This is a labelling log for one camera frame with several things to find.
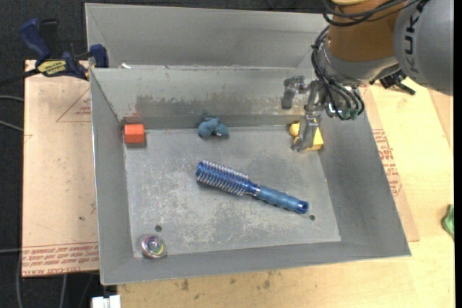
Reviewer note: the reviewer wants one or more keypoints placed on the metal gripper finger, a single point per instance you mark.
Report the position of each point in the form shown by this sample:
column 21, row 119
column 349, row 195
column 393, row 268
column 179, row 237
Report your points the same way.
column 287, row 93
column 307, row 133

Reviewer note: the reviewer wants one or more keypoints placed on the yellow toy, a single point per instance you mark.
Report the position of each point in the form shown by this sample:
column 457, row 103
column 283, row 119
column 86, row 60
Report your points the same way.
column 317, row 140

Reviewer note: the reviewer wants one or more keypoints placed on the blue soft toy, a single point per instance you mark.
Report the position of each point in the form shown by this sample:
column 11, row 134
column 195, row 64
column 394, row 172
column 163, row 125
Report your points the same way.
column 211, row 129

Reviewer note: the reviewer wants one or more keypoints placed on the green soft thing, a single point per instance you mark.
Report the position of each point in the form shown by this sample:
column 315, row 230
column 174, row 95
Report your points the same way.
column 448, row 223

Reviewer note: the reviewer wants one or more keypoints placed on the shiny multicolour ball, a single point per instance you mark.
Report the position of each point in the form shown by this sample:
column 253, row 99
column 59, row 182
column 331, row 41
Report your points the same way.
column 153, row 246

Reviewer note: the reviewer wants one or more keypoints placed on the orange block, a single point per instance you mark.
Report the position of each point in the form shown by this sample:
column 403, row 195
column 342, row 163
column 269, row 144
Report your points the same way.
column 134, row 134

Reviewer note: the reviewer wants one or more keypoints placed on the grey metal bin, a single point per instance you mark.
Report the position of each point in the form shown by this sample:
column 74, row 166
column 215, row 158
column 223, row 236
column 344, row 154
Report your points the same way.
column 223, row 220

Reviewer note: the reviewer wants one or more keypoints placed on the brown cardboard board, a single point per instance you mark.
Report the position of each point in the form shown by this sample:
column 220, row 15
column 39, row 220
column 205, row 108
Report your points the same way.
column 57, row 173

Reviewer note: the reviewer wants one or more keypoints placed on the blue hairbrush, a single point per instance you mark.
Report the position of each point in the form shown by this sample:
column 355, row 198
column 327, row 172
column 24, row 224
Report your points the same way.
column 231, row 180

